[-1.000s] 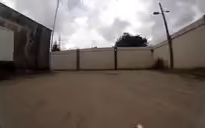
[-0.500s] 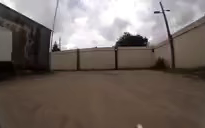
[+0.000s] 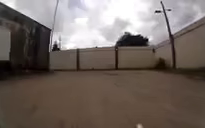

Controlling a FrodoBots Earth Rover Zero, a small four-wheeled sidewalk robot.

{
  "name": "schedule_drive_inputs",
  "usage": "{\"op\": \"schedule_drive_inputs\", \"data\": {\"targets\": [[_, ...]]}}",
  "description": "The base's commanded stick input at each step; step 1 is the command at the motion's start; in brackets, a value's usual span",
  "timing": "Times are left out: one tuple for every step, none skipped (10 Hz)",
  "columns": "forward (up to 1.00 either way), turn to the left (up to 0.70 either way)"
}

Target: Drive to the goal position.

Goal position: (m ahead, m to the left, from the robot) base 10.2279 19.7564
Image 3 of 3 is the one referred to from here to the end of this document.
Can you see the cream wall with brown posts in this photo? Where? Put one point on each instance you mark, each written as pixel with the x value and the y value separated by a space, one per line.
pixel 96 58

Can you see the thin grey pole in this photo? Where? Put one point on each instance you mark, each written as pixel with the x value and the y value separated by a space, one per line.
pixel 53 26

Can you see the dark building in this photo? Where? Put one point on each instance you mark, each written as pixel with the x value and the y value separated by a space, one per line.
pixel 30 46

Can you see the robot's own part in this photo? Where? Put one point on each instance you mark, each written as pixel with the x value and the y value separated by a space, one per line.
pixel 139 126

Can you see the small dark tree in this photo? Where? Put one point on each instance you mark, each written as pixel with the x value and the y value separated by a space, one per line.
pixel 55 47

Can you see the pole with crossarm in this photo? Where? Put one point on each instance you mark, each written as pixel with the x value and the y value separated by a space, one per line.
pixel 170 36

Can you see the bush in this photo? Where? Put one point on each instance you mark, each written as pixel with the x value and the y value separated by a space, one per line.
pixel 161 64

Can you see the brown dirt path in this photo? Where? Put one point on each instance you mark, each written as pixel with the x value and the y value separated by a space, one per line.
pixel 100 96

